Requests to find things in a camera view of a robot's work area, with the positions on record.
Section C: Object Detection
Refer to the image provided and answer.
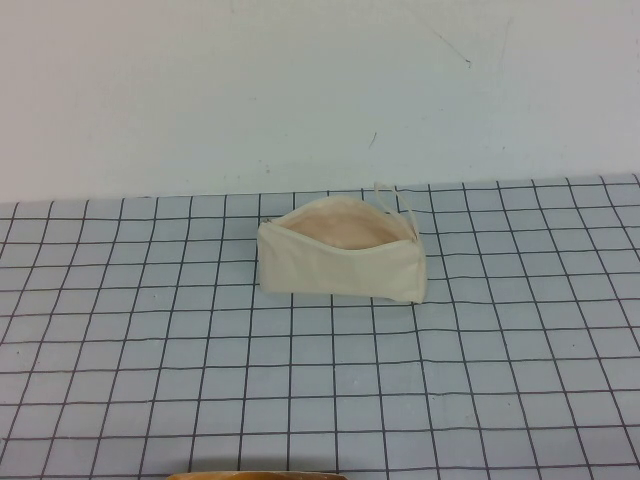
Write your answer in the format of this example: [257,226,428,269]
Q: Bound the cream canvas pencil case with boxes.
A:
[257,180,427,305]

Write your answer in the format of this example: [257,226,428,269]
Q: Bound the grey grid-patterned table mat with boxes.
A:
[0,172,640,480]

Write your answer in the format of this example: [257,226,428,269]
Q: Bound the orange-brown curved object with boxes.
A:
[166,471,351,480]

